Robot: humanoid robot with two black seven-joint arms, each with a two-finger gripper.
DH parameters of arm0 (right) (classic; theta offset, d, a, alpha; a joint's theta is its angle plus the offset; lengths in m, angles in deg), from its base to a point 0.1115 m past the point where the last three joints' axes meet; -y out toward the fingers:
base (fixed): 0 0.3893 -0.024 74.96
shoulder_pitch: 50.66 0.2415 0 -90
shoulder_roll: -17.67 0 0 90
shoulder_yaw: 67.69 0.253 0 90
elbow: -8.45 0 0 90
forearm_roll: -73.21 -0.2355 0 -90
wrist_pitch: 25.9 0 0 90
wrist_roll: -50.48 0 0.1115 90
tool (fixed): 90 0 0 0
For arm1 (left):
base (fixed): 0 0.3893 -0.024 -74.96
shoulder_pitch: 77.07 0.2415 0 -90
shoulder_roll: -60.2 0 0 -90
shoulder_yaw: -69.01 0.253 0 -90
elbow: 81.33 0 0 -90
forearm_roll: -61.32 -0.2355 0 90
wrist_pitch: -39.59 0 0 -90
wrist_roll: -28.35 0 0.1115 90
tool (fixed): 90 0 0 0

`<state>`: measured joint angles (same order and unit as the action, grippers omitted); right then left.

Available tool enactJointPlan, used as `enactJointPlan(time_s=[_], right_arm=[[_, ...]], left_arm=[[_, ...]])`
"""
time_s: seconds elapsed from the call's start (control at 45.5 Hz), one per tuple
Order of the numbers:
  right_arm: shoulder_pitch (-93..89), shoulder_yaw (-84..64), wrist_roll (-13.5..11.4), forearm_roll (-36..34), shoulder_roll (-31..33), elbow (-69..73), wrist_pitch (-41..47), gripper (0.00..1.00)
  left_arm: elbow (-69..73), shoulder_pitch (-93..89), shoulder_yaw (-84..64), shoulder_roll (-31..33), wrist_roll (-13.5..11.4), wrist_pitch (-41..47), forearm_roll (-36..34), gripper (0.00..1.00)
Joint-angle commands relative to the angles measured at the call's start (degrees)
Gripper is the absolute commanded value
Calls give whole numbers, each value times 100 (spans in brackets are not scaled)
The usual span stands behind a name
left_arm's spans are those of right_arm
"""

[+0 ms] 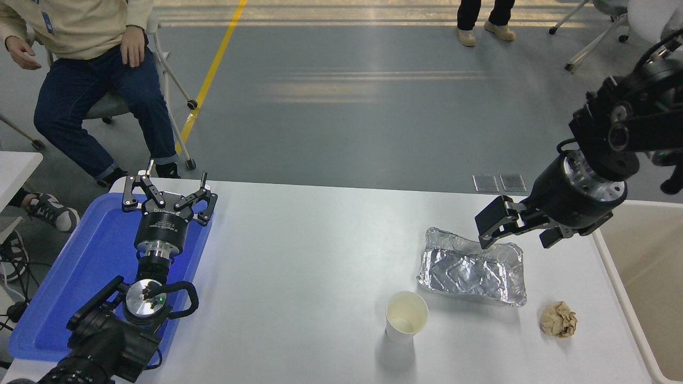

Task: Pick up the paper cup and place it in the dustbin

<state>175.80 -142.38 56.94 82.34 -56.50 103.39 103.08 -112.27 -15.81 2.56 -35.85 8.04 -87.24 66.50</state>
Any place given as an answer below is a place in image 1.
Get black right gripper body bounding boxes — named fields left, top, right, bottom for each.
left=526, top=155, right=624, bottom=236

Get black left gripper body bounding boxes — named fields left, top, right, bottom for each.
left=133, top=192, right=198, bottom=249

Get white shell chair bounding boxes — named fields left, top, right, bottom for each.
left=628, top=0, right=683, bottom=47

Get person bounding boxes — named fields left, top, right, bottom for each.
left=455, top=0, right=518, bottom=47
left=0, top=0, right=182, bottom=188

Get person's right hand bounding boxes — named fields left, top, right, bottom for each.
left=5, top=36, right=43, bottom=70

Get grey chair with white legs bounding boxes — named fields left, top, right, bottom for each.
left=0, top=16, right=199, bottom=171

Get large pale bin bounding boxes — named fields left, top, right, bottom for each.
left=590, top=198, right=683, bottom=384

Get silver foil tray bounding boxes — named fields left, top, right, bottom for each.
left=417, top=227, right=528, bottom=308

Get white paper cup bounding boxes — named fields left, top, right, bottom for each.
left=385, top=291, right=429, bottom=343

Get crumpled tan paper ball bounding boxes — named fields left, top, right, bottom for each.
left=540, top=301, right=578, bottom=339

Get grey and white sneaker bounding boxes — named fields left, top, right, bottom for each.
left=8, top=188, right=81, bottom=234

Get person's left hand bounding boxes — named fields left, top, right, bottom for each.
left=120, top=25, right=146, bottom=69

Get small white side table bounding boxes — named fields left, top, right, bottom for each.
left=0, top=151, right=44, bottom=247

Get blue plastic tray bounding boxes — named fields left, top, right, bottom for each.
left=8, top=192, right=215, bottom=369

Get black floor cables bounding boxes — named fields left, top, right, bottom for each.
left=0, top=230, right=39, bottom=331

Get grey seat wheeled chair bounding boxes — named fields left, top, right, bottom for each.
left=550, top=0, right=631, bottom=74

